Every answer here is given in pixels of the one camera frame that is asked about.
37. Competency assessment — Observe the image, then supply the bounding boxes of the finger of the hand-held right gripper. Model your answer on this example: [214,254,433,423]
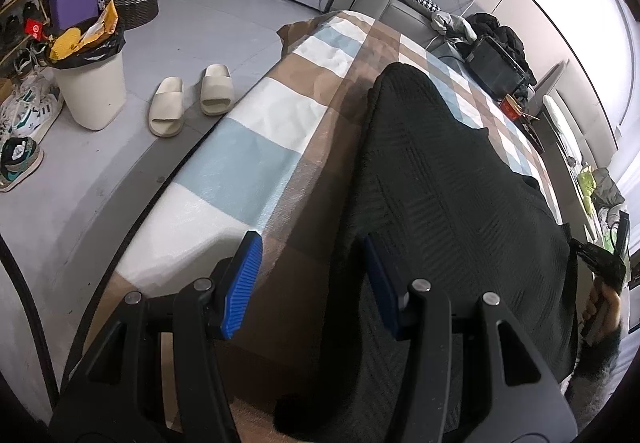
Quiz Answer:
[570,239,597,270]

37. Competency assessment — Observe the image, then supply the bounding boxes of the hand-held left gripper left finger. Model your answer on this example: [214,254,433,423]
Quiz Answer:
[50,230,264,443]

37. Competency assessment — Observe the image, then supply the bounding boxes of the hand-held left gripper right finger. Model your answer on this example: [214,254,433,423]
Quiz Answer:
[362,236,576,443]

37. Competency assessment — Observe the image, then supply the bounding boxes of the black knit sweater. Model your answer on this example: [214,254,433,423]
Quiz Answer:
[272,62,581,443]

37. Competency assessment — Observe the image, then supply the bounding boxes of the person's right forearm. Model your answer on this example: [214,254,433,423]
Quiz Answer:
[562,323,626,429]

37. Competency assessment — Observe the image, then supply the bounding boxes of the person's right hand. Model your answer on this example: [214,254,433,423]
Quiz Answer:
[582,284,624,342]

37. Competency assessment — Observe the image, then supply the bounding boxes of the green plastic bag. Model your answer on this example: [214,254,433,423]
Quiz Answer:
[576,167,597,215]

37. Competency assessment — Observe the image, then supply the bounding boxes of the grey low cabinet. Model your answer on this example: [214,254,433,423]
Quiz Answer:
[542,93,603,246]

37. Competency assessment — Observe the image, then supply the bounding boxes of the checkered blanket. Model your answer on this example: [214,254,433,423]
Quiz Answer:
[107,9,572,443]

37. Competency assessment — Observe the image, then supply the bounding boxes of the dark food tray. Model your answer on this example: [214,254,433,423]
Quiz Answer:
[519,110,547,150]

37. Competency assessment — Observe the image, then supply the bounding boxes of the red bowl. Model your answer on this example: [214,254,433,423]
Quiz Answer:
[501,93,527,122]

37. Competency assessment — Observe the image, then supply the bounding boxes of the beige slipper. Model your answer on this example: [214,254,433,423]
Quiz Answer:
[200,64,236,117]
[146,76,186,138]

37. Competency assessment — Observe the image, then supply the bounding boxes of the black storage box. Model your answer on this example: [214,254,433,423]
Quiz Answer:
[465,35,531,92]

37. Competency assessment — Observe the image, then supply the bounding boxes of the black jacket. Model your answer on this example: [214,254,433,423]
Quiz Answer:
[470,12,537,85]

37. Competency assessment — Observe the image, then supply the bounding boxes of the white trash bin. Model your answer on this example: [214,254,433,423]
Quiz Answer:
[44,0,127,132]

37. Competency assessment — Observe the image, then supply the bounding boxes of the teal grey sneaker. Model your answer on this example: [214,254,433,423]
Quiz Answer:
[0,136,45,194]

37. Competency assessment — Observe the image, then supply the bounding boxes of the grey white cloth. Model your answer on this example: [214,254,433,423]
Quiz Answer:
[429,10,477,42]

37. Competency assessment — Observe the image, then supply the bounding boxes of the white green sneaker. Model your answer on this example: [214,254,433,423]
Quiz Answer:
[0,72,65,145]

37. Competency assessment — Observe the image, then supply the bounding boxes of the houndstooth cloth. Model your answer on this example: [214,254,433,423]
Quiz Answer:
[404,0,442,15]

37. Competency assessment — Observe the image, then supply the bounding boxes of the shoe rack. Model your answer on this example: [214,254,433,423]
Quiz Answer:
[0,0,52,91]

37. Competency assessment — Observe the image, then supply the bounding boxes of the black cable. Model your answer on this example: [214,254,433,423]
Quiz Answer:
[0,235,62,401]

